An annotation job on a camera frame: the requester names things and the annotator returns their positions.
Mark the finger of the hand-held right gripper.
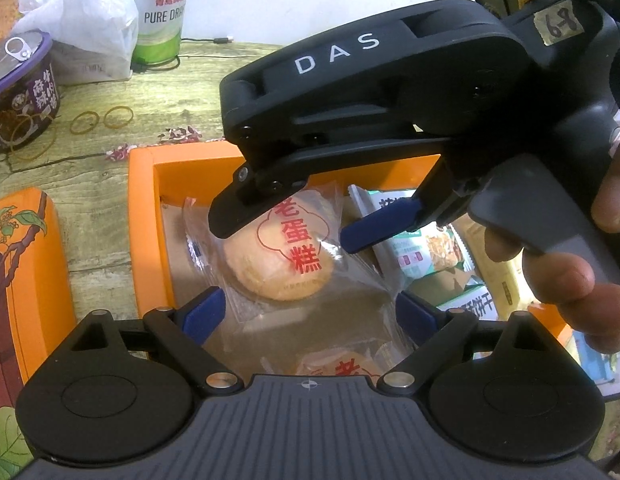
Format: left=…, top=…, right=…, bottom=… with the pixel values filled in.
left=340, top=157, right=491, bottom=256
left=208, top=159, right=311, bottom=240

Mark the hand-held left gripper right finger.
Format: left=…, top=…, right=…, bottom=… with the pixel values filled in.
left=377, top=290, right=571, bottom=395

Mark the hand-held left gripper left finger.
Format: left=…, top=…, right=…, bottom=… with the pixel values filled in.
left=50, top=287, right=243, bottom=395

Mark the walnut biscuit packet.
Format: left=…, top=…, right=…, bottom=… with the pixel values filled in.
left=347, top=185, right=478, bottom=281
left=435, top=272, right=498, bottom=322

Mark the egg cake clear packet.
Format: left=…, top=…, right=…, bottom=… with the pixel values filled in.
left=182, top=182, right=391, bottom=321
left=260, top=340, right=391, bottom=378

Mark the orange cardboard box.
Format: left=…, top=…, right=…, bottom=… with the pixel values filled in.
left=127, top=140, right=576, bottom=386

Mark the soda cracker packet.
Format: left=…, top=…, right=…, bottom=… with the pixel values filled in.
left=462, top=220, right=541, bottom=311

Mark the orange printed box lid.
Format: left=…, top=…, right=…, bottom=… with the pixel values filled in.
left=0, top=187, right=75, bottom=480

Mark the person's right hand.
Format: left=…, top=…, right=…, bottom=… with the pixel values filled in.
left=485, top=135, right=620, bottom=356

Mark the large yellow rubber band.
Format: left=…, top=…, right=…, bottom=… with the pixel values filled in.
left=10, top=122, right=58, bottom=162

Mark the green silver beer can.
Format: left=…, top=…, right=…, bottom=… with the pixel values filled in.
left=130, top=0, right=197, bottom=66

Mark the purple lid food can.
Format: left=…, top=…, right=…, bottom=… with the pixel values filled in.
left=0, top=31, right=61, bottom=153

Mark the clear plastic bag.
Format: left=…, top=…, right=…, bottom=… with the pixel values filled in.
left=12, top=0, right=140, bottom=86

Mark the black cable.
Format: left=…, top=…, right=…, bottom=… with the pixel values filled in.
left=132, top=36, right=235, bottom=73

